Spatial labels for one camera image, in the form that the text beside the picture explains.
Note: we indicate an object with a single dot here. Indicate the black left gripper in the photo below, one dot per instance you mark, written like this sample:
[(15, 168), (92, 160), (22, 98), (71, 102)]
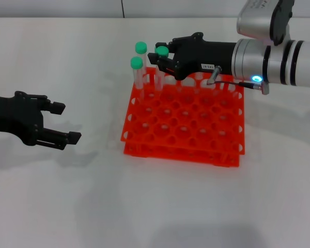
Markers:
[(15, 116)]

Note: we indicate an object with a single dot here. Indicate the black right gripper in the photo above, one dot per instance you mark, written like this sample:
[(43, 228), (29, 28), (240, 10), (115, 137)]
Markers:
[(201, 55)]

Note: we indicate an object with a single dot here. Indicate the orange test tube rack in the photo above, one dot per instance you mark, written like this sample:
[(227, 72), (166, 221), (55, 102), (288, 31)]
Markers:
[(183, 124)]

